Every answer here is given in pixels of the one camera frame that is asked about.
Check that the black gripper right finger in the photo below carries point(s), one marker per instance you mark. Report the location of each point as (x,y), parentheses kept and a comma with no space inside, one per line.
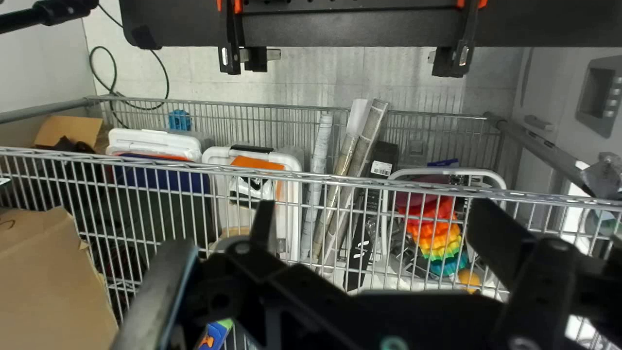
(548,282)

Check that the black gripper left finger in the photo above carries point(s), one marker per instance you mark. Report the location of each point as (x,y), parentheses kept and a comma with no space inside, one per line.
(151,321)

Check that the brown cardboard box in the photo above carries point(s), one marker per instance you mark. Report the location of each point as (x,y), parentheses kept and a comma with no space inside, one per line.
(50,295)

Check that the white blue flat box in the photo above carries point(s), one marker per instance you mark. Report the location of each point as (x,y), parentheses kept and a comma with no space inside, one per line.
(149,144)

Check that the white orange toy case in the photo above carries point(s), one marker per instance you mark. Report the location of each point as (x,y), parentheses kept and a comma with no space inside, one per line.
(241,181)

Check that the blue small toy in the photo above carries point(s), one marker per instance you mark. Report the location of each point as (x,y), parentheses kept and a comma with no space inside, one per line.
(178,120)

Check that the small torn cardboard box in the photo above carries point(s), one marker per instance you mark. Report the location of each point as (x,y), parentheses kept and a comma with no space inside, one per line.
(87,130)

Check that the silver wire shelf rack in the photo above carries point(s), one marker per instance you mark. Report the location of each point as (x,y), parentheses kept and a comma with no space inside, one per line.
(427,153)

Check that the rainbow stacking ring toy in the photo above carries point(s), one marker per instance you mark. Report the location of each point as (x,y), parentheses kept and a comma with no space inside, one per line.
(433,235)

